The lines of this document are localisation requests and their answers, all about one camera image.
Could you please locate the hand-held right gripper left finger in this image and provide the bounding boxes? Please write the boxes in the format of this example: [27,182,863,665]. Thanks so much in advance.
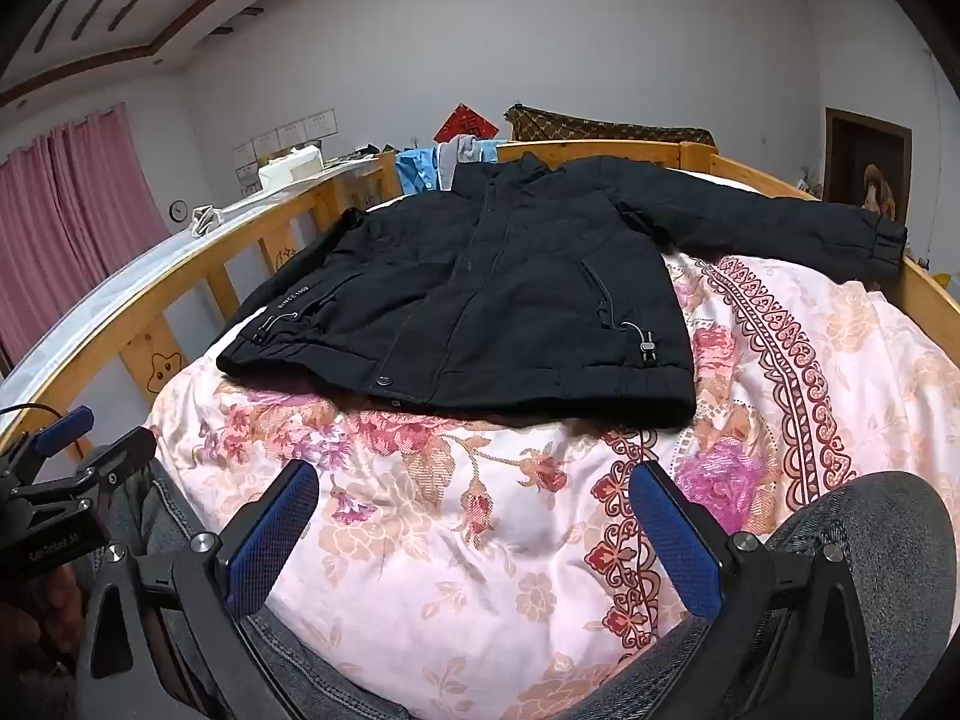
[75,457,322,720]

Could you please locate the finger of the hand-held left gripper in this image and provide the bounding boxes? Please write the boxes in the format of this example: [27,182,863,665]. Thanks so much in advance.
[11,405,97,470]
[67,426,160,502]

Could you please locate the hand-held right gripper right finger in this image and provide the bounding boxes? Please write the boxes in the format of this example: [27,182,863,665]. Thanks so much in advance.
[626,459,875,720]

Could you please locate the black jacket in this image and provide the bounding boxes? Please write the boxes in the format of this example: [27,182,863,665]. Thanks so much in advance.
[216,152,908,430]

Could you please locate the person's left hand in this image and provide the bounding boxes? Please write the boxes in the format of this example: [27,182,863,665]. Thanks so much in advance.
[0,564,83,680]

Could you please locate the person's left leg in jeans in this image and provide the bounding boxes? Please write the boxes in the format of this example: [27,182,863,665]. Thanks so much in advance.
[75,457,421,720]

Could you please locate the white ledge cover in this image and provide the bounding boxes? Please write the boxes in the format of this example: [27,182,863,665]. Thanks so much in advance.
[0,157,383,410]

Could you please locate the pink floral blanket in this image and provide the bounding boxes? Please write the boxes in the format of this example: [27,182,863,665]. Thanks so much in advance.
[146,251,960,720]

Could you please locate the pink curtain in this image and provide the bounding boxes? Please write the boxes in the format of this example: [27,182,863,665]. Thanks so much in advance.
[0,101,173,376]

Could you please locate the white box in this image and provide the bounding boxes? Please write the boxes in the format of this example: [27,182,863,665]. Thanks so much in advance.
[259,144,325,192]

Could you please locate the blue shirt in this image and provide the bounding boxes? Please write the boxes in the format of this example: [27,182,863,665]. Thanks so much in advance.
[395,139,500,196]

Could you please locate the grey cloth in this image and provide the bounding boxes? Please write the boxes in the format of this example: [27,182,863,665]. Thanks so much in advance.
[437,135,481,188]

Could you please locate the brown patterned cloth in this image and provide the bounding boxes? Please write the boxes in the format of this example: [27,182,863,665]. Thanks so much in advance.
[502,103,719,147]

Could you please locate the framed picture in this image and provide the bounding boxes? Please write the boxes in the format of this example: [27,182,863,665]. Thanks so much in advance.
[823,106,914,241]

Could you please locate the black cable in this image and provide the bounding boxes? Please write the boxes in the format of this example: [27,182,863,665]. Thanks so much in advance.
[0,403,68,428]

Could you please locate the wooden bed frame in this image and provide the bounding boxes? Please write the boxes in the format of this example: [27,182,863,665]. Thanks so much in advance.
[0,139,960,458]

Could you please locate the wall papers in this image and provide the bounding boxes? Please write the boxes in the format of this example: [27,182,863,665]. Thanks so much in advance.
[231,109,338,192]

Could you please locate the red wall decoration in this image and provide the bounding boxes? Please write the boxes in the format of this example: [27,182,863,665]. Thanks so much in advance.
[433,101,500,145]

